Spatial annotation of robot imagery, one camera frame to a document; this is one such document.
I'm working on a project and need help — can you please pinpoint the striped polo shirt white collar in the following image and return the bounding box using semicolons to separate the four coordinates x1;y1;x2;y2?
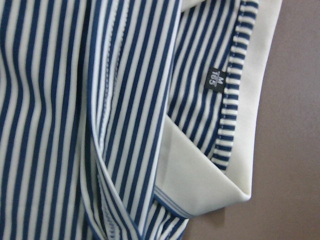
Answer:
0;0;282;240

